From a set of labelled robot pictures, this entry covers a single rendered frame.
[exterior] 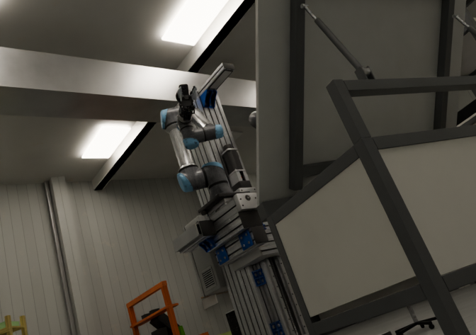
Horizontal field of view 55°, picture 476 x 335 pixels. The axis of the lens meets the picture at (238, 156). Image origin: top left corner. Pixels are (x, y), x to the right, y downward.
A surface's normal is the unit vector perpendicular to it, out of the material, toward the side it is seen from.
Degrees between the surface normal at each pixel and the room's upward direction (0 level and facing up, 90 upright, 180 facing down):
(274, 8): 128
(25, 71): 90
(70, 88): 90
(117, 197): 90
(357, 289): 90
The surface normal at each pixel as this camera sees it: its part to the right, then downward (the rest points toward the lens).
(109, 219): 0.56, -0.49
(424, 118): 0.50, 0.16
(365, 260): -0.87, 0.11
